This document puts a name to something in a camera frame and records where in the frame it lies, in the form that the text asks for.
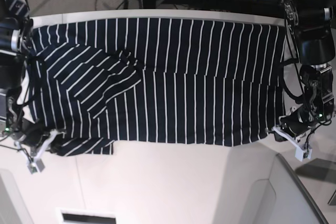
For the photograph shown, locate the white slotted box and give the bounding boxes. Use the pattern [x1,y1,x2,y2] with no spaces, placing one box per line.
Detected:
[60,210,117,224]

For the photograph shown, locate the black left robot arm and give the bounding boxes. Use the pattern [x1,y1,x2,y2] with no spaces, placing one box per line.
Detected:
[270,0,335,161]

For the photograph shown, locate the grey monitor edge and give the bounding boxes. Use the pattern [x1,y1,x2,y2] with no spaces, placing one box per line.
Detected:
[269,154,328,223]

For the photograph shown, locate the navy white striped t-shirt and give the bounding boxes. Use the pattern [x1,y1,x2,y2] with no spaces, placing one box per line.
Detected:
[28,18,285,156]

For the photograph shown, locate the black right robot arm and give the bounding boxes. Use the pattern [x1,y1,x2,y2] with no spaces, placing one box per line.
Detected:
[1,0,65,174]

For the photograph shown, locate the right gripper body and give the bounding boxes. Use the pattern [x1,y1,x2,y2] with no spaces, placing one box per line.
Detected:
[13,120,63,154]

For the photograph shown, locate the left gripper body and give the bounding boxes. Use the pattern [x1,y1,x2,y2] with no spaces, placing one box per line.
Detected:
[276,108,317,138]

